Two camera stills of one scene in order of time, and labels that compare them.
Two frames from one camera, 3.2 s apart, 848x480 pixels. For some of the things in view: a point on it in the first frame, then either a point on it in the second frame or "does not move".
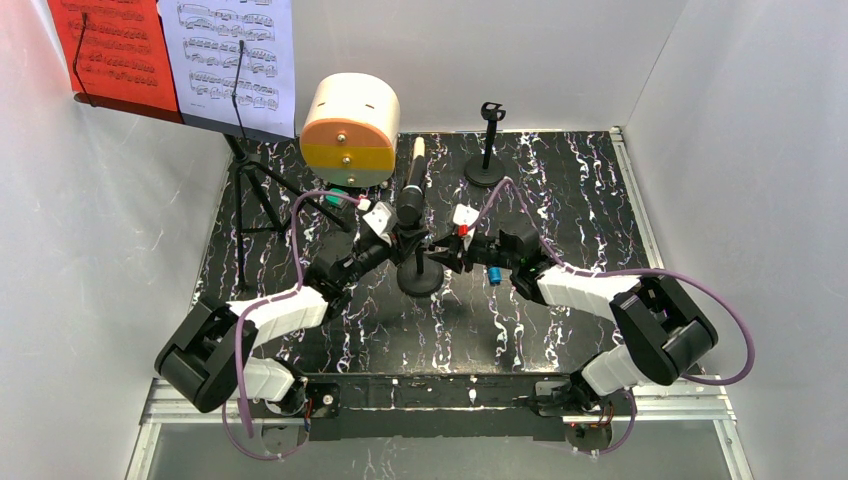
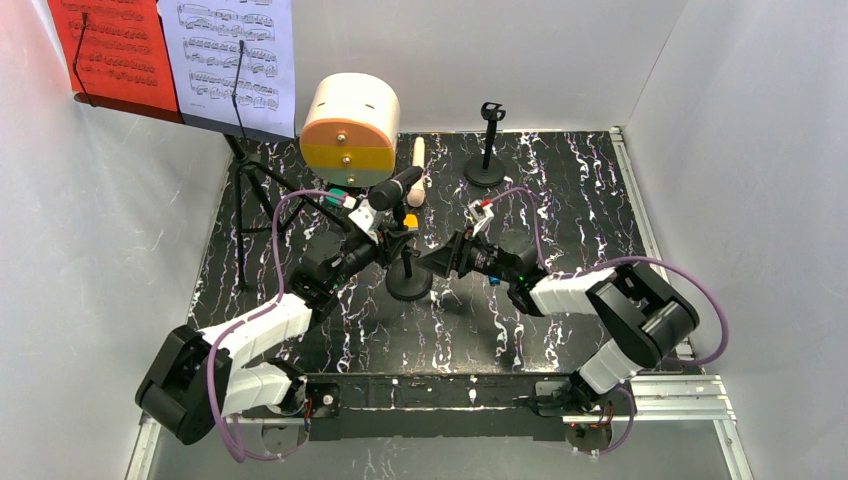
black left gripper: (395, 240) does not move
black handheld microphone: (411, 199) -> (388, 195)
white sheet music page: (204, 39) does not move
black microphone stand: (481, 175) does not move
